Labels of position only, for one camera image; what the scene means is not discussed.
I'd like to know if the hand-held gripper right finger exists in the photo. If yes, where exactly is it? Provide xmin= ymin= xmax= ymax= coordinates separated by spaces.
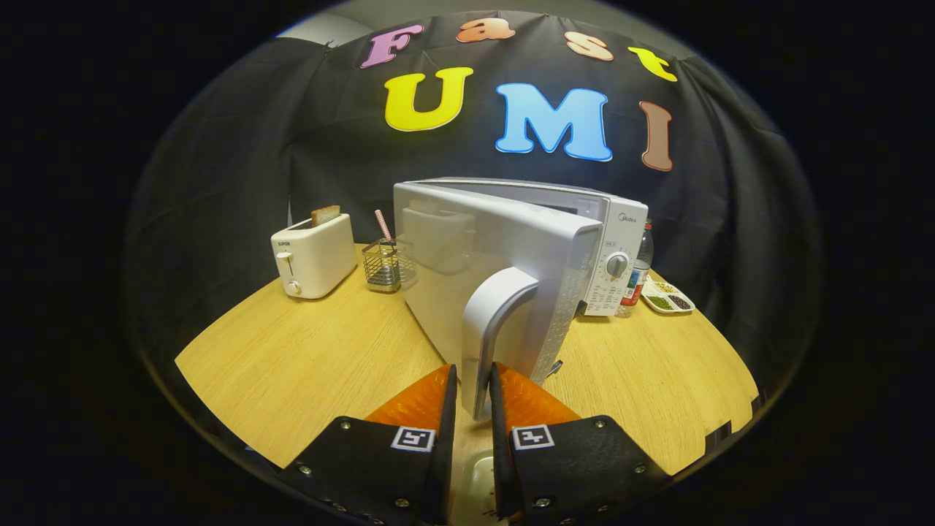
xmin=488 ymin=362 xmax=669 ymax=526

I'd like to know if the white toaster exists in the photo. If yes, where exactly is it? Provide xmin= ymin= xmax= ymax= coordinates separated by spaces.
xmin=270 ymin=213 xmax=359 ymax=300

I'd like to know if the white divided bean dish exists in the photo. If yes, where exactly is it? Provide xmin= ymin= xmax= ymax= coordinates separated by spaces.
xmin=641 ymin=274 xmax=696 ymax=316

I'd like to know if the white microwave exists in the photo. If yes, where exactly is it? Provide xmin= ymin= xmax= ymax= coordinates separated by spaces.
xmin=393 ymin=177 xmax=649 ymax=421

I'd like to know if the wire mesh basket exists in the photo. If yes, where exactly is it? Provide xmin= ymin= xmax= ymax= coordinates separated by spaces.
xmin=362 ymin=238 xmax=404 ymax=294

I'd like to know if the black backdrop cloth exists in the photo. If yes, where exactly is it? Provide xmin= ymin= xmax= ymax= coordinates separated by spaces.
xmin=124 ymin=11 xmax=823 ymax=381

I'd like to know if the clear bottle with red label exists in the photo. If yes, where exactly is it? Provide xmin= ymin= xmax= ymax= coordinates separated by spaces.
xmin=616 ymin=219 xmax=655 ymax=319

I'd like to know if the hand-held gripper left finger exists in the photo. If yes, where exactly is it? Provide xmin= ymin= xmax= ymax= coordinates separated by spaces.
xmin=278 ymin=364 xmax=459 ymax=526

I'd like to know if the white square plate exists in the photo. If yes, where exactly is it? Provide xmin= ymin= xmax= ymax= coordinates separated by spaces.
xmin=459 ymin=449 xmax=497 ymax=512

